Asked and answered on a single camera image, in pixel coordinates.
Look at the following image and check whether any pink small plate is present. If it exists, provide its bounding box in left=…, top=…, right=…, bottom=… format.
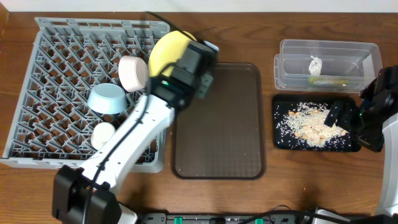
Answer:
left=118, top=55, right=149, bottom=93

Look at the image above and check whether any black waste tray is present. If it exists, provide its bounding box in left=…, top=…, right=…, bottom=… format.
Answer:
left=272, top=95, right=360, bottom=152

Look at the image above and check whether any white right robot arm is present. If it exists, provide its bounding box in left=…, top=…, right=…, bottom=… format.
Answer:
left=324, top=65, right=397, bottom=218

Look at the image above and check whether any grey dish rack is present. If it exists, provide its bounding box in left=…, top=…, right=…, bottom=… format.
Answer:
left=1, top=17, right=170, bottom=169

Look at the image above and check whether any brown serving tray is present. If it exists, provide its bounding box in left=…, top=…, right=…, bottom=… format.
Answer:
left=171, top=63, right=266, bottom=180

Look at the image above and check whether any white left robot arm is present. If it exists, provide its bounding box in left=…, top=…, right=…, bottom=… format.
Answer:
left=52, top=40, right=219, bottom=223

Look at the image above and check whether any white cup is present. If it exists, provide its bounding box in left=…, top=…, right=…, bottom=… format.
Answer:
left=91, top=122, right=116, bottom=150

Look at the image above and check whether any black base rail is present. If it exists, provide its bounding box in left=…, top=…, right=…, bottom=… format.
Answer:
left=136, top=205, right=398, bottom=224

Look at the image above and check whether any white tissue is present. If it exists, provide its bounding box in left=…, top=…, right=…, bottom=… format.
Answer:
left=308, top=55, right=322, bottom=76

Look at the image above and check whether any yellow plate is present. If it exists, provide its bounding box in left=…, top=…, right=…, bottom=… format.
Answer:
left=148, top=30, right=196, bottom=77

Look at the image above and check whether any clear plastic bin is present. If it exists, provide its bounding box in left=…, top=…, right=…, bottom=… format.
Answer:
left=274, top=39, right=382, bottom=93

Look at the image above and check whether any rice food waste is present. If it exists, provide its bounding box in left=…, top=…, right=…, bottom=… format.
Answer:
left=288, top=106, right=348, bottom=146

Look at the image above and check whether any green snack wrapper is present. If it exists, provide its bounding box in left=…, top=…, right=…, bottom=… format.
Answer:
left=309, top=77, right=349, bottom=86

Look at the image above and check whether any light blue bowl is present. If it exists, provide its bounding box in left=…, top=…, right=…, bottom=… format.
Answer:
left=87, top=83, right=127, bottom=114

